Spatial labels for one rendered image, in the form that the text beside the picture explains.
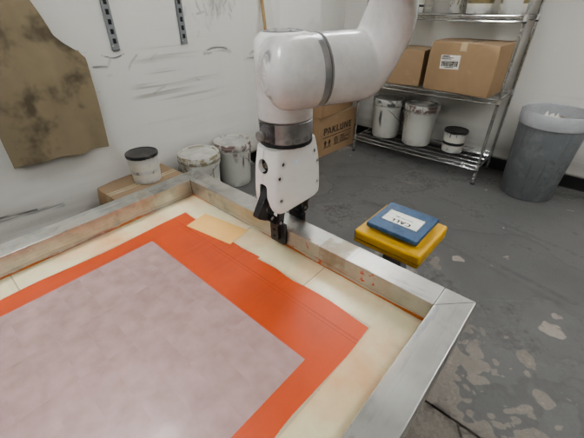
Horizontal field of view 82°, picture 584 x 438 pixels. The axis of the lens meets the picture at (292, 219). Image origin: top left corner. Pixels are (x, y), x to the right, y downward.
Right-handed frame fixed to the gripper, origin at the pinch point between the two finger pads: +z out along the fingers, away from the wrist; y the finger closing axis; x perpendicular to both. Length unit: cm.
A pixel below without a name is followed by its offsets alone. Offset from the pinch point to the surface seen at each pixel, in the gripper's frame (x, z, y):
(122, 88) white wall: 200, 16, 62
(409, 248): -16.0, 5.0, 13.7
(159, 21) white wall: 200, -19, 97
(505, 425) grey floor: -49, 101, 63
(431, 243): -18.2, 5.2, 17.9
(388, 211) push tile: -8.5, 3.4, 19.9
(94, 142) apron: 196, 43, 34
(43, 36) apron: 196, -16, 27
